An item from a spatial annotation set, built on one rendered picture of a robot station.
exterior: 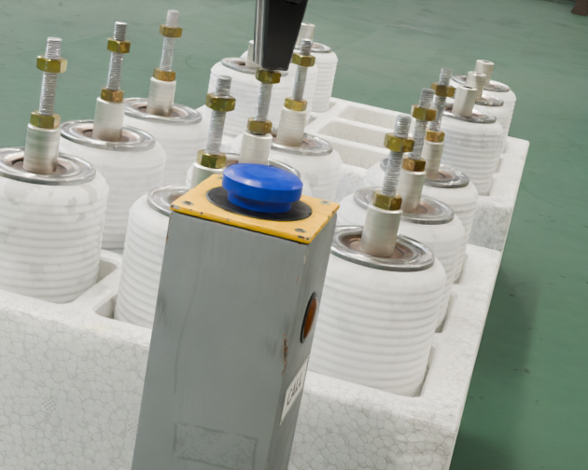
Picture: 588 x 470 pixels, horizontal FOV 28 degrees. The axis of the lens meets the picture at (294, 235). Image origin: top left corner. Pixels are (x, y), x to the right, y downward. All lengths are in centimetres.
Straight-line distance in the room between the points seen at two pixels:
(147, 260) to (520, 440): 51
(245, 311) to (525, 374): 76
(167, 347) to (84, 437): 21
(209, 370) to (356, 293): 17
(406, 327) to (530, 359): 62
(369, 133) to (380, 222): 75
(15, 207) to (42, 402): 13
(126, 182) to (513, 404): 51
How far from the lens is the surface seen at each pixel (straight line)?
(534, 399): 124
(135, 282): 76
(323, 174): 97
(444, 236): 84
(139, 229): 76
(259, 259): 55
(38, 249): 78
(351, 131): 148
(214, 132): 76
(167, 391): 59
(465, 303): 91
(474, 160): 126
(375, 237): 74
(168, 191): 79
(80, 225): 79
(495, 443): 112
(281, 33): 85
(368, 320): 72
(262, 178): 57
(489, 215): 123
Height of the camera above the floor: 48
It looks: 17 degrees down
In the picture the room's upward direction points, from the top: 11 degrees clockwise
